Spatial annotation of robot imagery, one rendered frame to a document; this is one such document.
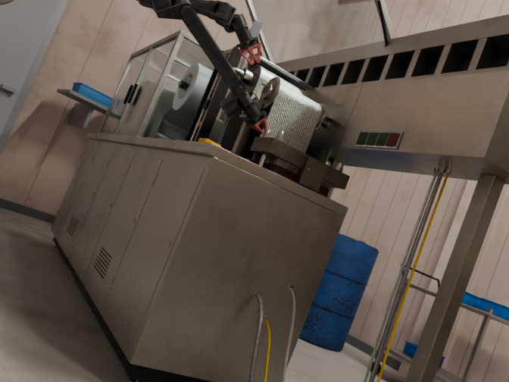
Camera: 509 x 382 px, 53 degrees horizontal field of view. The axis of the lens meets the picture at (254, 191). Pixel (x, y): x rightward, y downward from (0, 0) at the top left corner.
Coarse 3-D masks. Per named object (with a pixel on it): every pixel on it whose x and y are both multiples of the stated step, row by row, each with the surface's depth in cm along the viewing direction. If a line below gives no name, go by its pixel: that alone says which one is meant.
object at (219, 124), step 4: (228, 92) 289; (220, 108) 290; (220, 112) 289; (220, 116) 289; (216, 120) 285; (220, 120) 289; (216, 124) 286; (220, 124) 287; (212, 128) 285; (216, 128) 286; (220, 128) 287; (212, 132) 285; (216, 132) 286; (220, 132) 287; (212, 136) 285; (216, 136) 286; (212, 140) 286; (216, 140) 287
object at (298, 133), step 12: (276, 108) 218; (276, 120) 219; (288, 120) 221; (300, 120) 224; (276, 132) 219; (288, 132) 222; (300, 132) 225; (312, 132) 228; (288, 144) 223; (300, 144) 225
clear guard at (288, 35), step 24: (264, 0) 294; (288, 0) 275; (312, 0) 258; (336, 0) 243; (360, 0) 230; (264, 24) 306; (288, 24) 286; (312, 24) 268; (336, 24) 252; (360, 24) 238; (288, 48) 297; (312, 48) 277; (336, 48) 260
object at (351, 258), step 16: (336, 240) 421; (352, 240) 419; (336, 256) 418; (352, 256) 418; (368, 256) 424; (336, 272) 417; (352, 272) 418; (368, 272) 429; (320, 288) 417; (336, 288) 416; (352, 288) 420; (320, 304) 415; (336, 304) 415; (352, 304) 423; (320, 320) 414; (336, 320) 416; (352, 320) 431; (304, 336) 414; (320, 336) 413; (336, 336) 418
